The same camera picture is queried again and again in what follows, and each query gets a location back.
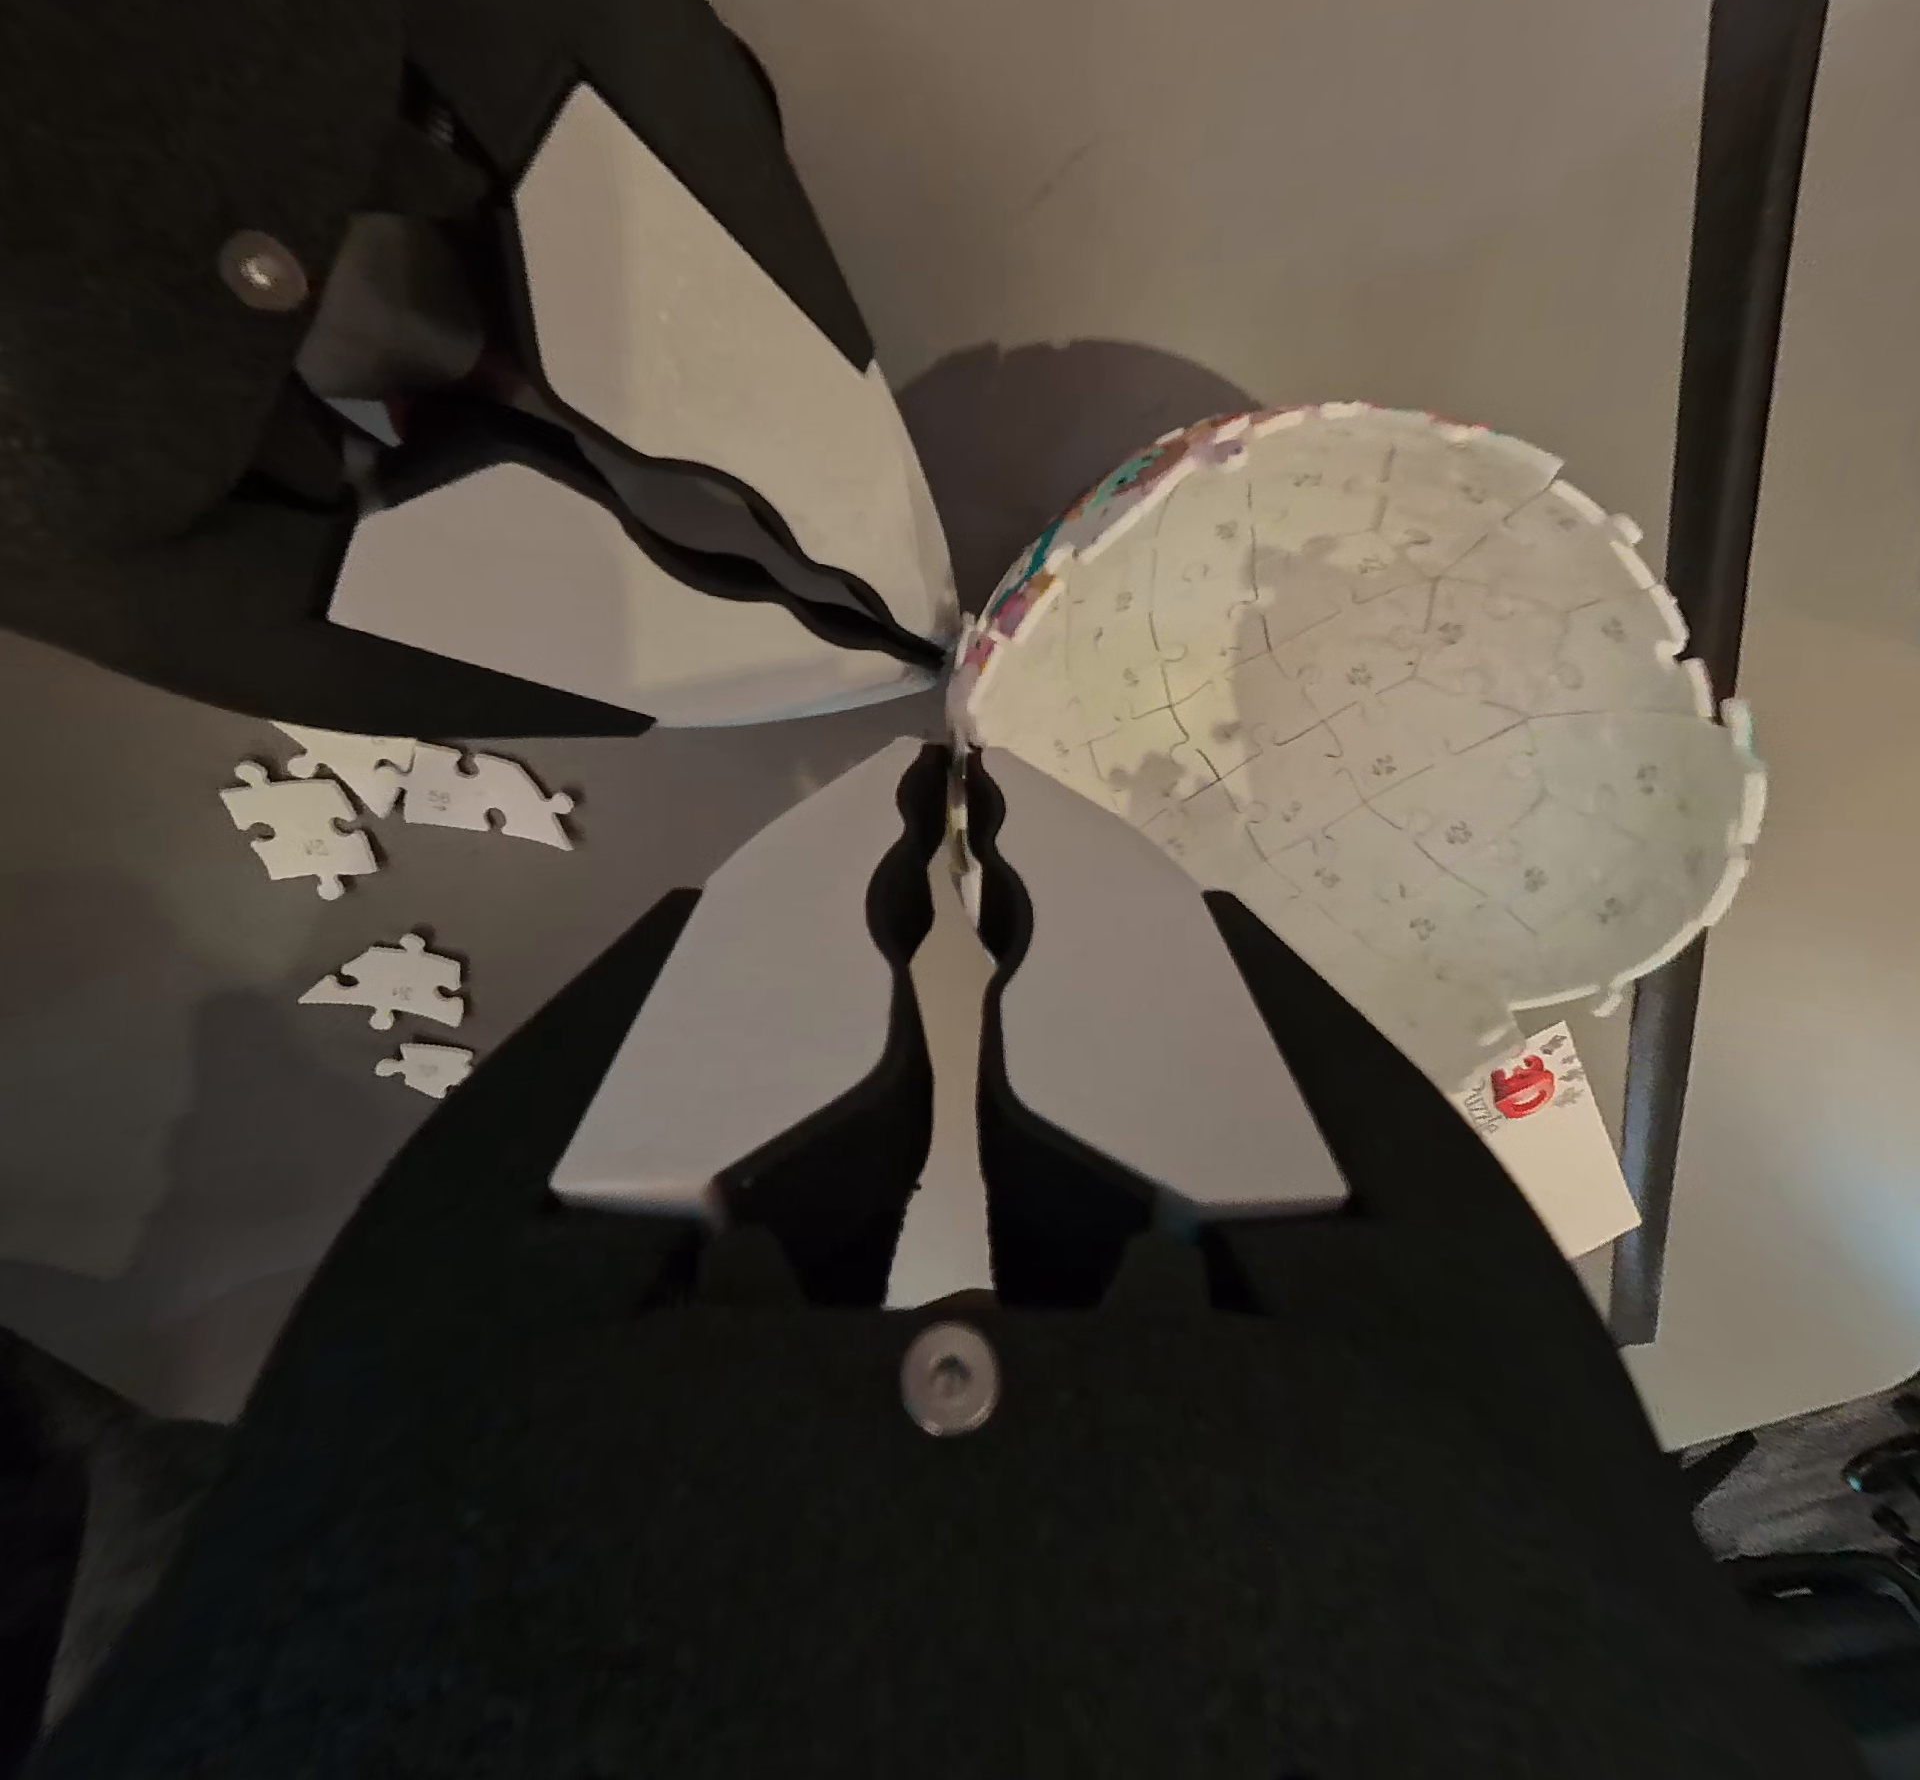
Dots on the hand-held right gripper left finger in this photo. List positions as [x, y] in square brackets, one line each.
[748, 1062]

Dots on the single white puzzle piece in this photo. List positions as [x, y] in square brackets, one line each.
[960, 814]

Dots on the white puzzle leaflet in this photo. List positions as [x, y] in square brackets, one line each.
[1562, 1185]

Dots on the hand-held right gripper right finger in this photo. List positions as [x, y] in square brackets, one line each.
[1156, 1062]

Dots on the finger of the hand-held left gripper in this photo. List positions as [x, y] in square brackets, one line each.
[719, 340]
[571, 625]

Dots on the colourful puzzle ball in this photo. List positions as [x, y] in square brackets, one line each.
[1380, 703]

